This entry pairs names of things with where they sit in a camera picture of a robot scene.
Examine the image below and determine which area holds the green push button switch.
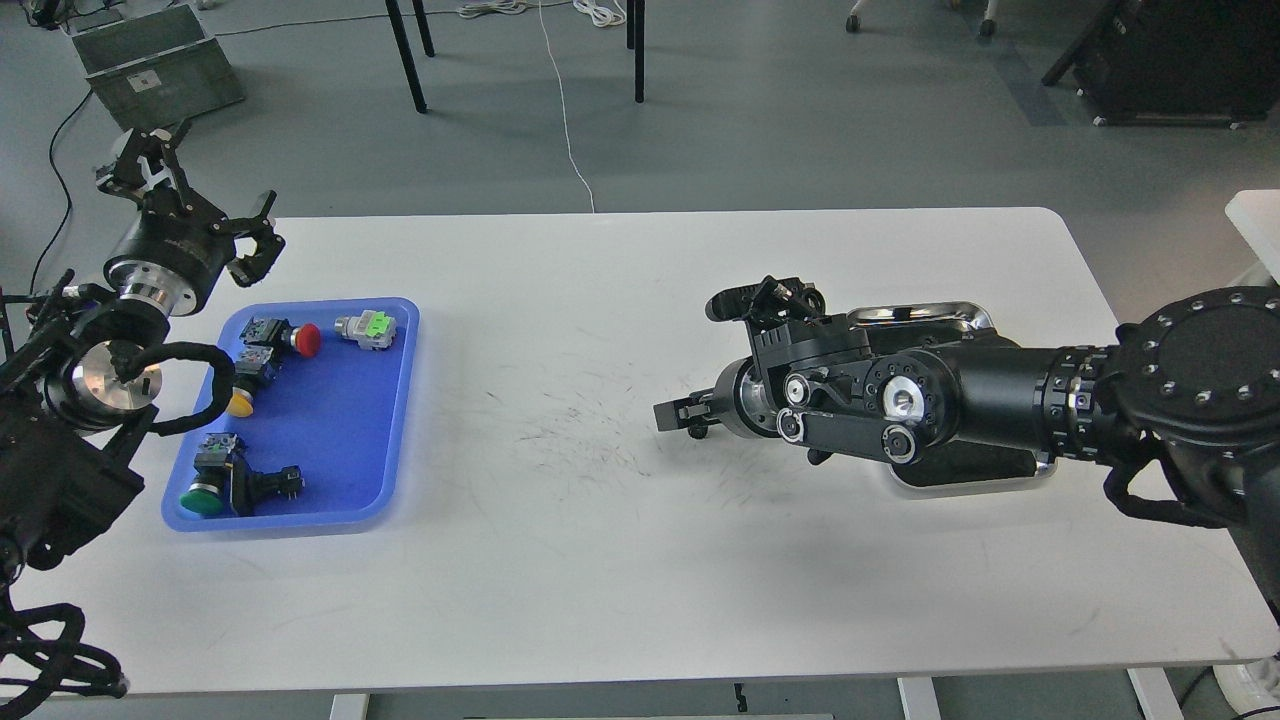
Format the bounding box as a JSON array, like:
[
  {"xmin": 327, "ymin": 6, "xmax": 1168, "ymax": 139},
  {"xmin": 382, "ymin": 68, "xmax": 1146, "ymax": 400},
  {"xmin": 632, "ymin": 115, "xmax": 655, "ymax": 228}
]
[{"xmin": 179, "ymin": 432, "xmax": 250, "ymax": 518}]

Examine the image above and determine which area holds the silver metal tray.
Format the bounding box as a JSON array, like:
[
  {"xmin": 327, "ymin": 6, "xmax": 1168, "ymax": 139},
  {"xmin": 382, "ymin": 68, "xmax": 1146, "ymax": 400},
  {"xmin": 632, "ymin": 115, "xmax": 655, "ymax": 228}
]
[{"xmin": 849, "ymin": 301, "xmax": 1057, "ymax": 497}]

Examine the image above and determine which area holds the black equipment case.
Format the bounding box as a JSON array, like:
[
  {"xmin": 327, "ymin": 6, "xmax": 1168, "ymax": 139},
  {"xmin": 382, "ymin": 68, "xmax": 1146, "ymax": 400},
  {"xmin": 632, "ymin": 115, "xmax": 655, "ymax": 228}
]
[{"xmin": 1041, "ymin": 1, "xmax": 1279, "ymax": 127}]

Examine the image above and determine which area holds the black table leg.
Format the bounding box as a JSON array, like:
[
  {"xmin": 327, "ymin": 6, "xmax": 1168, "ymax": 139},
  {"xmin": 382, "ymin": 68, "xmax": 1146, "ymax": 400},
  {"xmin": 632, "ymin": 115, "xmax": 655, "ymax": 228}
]
[
  {"xmin": 384, "ymin": 0, "xmax": 436, "ymax": 115},
  {"xmin": 623, "ymin": 0, "xmax": 646, "ymax": 104}
]

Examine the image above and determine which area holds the black table leg left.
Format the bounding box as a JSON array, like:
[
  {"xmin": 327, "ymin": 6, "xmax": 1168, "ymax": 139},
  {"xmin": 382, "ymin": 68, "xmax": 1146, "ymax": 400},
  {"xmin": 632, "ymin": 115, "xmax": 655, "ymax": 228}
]
[{"xmin": 384, "ymin": 0, "xmax": 436, "ymax": 115}]

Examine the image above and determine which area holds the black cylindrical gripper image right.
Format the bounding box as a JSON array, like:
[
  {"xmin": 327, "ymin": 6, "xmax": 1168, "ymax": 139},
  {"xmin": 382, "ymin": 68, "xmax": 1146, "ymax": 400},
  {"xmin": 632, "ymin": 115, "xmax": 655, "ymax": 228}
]
[{"xmin": 654, "ymin": 357, "xmax": 780, "ymax": 439}]

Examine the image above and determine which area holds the black cable on floor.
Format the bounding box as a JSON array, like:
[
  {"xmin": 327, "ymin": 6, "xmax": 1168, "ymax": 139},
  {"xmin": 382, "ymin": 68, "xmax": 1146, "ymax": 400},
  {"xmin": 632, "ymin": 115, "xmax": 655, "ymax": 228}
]
[{"xmin": 28, "ymin": 92, "xmax": 95, "ymax": 296}]

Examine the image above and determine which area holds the red push button switch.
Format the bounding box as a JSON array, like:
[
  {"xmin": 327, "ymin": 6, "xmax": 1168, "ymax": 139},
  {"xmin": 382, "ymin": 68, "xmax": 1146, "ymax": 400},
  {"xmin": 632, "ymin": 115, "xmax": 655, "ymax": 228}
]
[{"xmin": 239, "ymin": 316, "xmax": 323, "ymax": 357}]

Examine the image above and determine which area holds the grey plastic crate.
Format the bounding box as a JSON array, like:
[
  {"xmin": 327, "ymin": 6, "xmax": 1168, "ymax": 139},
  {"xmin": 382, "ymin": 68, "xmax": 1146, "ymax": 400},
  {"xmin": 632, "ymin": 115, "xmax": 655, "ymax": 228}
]
[{"xmin": 70, "ymin": 5, "xmax": 246, "ymax": 131}]

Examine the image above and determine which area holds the white cable on floor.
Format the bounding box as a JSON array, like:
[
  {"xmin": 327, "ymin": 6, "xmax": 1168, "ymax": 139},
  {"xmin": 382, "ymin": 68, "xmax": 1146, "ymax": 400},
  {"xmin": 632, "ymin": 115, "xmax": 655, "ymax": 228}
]
[{"xmin": 460, "ymin": 0, "xmax": 628, "ymax": 214}]

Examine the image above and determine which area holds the blue plastic tray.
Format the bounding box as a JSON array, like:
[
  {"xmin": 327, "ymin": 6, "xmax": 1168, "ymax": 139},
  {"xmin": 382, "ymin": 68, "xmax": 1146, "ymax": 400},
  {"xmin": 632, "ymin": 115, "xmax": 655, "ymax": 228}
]
[{"xmin": 161, "ymin": 297, "xmax": 420, "ymax": 536}]

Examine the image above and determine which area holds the yellow push button switch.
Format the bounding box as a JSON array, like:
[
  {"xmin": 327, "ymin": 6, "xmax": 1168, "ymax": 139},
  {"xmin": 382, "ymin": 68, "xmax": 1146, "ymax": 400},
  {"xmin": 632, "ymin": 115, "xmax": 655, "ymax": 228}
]
[{"xmin": 227, "ymin": 345, "xmax": 282, "ymax": 418}]

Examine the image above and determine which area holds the green grey connector block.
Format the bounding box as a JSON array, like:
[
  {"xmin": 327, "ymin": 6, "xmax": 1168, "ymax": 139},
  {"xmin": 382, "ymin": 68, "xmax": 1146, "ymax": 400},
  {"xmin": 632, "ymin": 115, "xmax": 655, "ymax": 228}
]
[{"xmin": 334, "ymin": 310, "xmax": 398, "ymax": 351}]

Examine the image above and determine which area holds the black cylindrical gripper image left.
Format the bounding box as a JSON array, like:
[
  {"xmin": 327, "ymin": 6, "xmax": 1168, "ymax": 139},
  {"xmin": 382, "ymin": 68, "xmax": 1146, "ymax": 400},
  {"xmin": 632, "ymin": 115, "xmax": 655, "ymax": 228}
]
[{"xmin": 96, "ymin": 118, "xmax": 285, "ymax": 316}]

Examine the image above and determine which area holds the black table leg right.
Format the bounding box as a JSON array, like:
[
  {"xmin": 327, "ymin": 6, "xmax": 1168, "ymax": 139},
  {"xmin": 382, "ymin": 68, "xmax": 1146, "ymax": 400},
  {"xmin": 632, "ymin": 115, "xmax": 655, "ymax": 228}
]
[{"xmin": 623, "ymin": 0, "xmax": 646, "ymax": 104}]

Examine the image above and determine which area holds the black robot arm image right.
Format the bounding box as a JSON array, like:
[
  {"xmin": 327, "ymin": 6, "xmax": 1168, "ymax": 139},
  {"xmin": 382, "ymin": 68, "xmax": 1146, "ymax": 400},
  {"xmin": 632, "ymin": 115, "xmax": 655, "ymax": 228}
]
[{"xmin": 654, "ymin": 275, "xmax": 1279, "ymax": 609}]

